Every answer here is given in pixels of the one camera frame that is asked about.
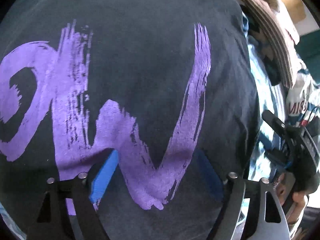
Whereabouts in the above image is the person's right hand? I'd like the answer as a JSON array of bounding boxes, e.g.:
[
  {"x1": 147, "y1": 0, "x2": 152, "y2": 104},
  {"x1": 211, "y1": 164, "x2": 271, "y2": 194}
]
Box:
[{"x1": 275, "y1": 173, "x2": 308, "y2": 224}]

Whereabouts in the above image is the patterned white garment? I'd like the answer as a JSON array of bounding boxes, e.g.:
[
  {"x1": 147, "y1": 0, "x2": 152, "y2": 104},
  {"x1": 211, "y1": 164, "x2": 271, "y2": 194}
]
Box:
[{"x1": 286, "y1": 56, "x2": 319, "y2": 127}]

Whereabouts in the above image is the black t-shirt purple print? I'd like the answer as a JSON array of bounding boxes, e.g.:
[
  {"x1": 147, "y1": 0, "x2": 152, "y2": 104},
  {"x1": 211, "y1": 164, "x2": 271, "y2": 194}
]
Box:
[{"x1": 1, "y1": 0, "x2": 259, "y2": 239}]

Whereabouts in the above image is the blue striped bed sheet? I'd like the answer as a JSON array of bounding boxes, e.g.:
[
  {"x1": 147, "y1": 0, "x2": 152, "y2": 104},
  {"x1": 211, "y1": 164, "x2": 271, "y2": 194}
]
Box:
[{"x1": 242, "y1": 12, "x2": 286, "y2": 181}]

